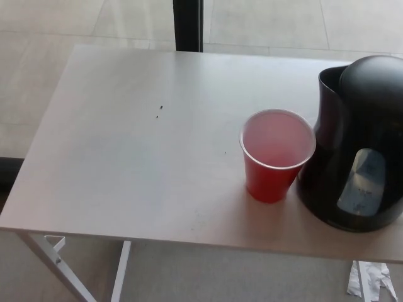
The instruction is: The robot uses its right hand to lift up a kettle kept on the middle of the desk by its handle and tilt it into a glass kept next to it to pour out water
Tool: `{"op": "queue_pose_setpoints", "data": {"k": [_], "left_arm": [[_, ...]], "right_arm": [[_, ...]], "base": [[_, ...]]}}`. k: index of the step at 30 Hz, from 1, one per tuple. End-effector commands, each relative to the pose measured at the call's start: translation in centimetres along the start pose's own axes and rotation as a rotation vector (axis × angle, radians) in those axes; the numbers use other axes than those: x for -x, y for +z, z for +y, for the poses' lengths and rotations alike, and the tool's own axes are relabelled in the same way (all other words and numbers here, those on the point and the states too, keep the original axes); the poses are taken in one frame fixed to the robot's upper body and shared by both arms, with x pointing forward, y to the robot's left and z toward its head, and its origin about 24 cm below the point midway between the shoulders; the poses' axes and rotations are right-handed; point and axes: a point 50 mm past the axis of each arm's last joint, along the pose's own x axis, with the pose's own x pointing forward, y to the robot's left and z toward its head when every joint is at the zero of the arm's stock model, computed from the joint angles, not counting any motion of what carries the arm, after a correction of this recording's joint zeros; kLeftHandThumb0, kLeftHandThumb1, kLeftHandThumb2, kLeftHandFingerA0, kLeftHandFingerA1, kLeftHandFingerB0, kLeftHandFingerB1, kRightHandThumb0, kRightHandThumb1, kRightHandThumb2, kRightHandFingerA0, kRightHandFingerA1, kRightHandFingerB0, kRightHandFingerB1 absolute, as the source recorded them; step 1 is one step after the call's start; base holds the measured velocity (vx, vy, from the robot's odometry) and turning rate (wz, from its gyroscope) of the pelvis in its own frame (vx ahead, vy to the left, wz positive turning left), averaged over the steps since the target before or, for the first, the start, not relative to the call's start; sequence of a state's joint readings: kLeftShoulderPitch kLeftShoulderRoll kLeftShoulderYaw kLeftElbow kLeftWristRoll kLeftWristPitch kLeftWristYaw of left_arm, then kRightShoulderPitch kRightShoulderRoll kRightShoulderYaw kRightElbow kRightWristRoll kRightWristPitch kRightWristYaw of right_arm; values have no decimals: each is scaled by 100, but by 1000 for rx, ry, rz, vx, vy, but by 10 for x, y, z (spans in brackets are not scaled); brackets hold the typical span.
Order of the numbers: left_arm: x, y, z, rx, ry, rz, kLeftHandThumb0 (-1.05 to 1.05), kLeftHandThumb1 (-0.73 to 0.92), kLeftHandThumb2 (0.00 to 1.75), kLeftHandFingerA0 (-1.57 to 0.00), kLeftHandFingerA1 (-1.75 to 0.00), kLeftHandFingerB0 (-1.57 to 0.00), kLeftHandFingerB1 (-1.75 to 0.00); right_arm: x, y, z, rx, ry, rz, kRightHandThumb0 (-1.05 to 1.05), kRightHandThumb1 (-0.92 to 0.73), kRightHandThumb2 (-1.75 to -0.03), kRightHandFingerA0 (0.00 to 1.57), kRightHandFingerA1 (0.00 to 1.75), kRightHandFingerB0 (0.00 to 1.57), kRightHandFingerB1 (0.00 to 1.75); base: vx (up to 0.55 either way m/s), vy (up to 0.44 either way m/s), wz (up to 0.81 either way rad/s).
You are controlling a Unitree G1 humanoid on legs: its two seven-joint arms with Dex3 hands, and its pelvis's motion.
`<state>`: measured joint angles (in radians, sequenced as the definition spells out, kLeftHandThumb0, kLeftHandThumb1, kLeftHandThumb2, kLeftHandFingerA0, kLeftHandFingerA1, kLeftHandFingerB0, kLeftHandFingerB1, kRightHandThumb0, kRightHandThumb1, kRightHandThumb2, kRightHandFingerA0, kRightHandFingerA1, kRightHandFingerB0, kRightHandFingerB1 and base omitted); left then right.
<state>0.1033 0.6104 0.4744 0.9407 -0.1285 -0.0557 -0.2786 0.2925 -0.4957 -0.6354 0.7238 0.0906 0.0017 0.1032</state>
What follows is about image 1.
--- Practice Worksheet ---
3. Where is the black electric kettle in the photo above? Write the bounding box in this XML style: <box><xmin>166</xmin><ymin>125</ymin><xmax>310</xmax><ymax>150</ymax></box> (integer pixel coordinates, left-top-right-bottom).
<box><xmin>295</xmin><ymin>55</ymin><xmax>403</xmax><ymax>232</ymax></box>

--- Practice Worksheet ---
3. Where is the red plastic cup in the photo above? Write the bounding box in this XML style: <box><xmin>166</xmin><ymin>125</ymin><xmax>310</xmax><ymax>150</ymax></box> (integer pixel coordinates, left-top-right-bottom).
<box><xmin>239</xmin><ymin>108</ymin><xmax>317</xmax><ymax>204</ymax></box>

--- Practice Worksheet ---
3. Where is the white metal table leg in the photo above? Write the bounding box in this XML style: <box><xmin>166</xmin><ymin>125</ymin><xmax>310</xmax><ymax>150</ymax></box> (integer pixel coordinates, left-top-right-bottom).
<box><xmin>358</xmin><ymin>260</ymin><xmax>369</xmax><ymax>302</ymax></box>

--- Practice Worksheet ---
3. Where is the crumpled white paper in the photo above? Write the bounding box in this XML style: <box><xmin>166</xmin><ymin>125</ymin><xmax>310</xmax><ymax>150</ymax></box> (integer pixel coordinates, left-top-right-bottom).
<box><xmin>346</xmin><ymin>260</ymin><xmax>399</xmax><ymax>302</ymax></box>

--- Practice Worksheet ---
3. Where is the black window frame post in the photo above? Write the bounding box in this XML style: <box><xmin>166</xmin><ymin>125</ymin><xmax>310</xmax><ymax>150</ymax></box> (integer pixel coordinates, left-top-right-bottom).
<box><xmin>173</xmin><ymin>0</ymin><xmax>205</xmax><ymax>52</ymax></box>

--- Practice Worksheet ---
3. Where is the white metal table frame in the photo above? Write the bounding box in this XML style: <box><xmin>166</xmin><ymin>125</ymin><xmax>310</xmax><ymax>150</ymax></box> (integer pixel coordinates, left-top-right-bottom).
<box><xmin>18</xmin><ymin>232</ymin><xmax>132</xmax><ymax>302</ymax></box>

